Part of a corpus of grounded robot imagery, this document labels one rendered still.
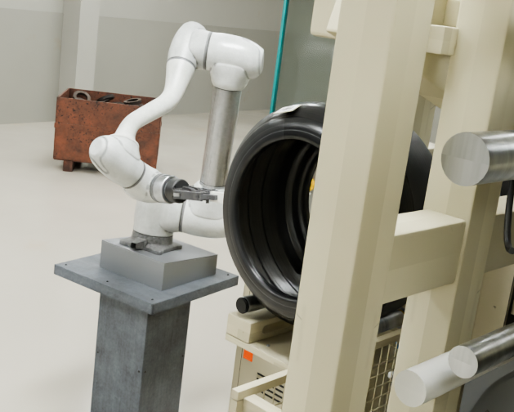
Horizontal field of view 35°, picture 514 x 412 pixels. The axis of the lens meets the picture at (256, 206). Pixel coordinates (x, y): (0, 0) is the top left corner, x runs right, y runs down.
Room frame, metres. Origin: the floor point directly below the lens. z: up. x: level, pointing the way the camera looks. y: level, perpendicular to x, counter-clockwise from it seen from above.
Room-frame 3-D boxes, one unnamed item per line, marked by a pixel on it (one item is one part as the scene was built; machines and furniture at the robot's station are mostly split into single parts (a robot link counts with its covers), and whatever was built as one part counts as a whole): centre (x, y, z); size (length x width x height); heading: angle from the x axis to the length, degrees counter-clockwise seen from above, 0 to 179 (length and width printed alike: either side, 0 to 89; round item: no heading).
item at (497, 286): (1.98, -0.65, 1.05); 0.20 x 0.15 x 0.30; 138
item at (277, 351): (2.08, -0.22, 0.80); 0.37 x 0.36 x 0.02; 48
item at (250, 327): (2.17, -0.11, 0.83); 0.36 x 0.09 x 0.06; 138
